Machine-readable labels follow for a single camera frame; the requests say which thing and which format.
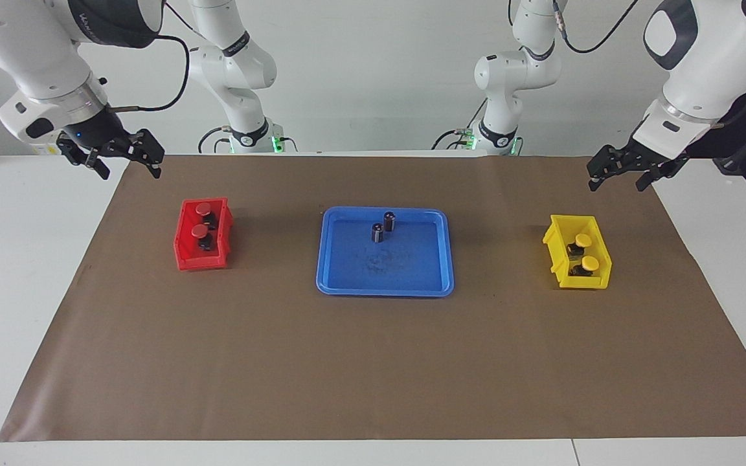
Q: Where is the red plastic bin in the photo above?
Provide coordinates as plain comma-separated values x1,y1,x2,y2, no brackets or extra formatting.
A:
174,197,234,271

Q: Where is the blue plastic tray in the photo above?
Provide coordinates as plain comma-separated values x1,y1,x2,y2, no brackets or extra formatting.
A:
316,206,455,298

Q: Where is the black left base cable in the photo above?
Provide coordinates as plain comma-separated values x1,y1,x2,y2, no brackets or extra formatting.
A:
431,97,487,151

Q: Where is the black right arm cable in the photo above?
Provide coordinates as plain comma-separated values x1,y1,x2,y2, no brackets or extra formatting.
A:
111,0,196,114

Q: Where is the black base cable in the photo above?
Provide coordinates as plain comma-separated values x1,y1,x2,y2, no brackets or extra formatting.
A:
431,97,487,151
198,126,299,154

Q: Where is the red push button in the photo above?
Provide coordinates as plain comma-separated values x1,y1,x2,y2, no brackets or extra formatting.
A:
190,224,216,252
193,201,220,230

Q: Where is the black right base cable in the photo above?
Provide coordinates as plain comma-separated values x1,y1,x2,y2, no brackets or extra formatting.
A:
198,126,299,154

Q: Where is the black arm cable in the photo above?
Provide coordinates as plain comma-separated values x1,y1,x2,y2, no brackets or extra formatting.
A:
111,0,196,114
551,0,639,54

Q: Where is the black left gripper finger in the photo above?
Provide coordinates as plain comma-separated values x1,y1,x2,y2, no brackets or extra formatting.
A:
587,145,629,192
635,155,690,192

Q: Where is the yellow plastic bin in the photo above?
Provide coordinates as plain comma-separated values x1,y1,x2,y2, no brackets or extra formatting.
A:
543,215,613,289

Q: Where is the brown paper mat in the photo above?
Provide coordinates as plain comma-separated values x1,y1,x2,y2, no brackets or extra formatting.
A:
0,154,746,443

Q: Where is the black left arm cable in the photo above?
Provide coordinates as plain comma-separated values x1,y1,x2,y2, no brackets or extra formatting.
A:
551,0,639,54

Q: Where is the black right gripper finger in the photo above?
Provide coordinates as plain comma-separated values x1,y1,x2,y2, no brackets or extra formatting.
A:
57,135,112,181
128,128,165,179

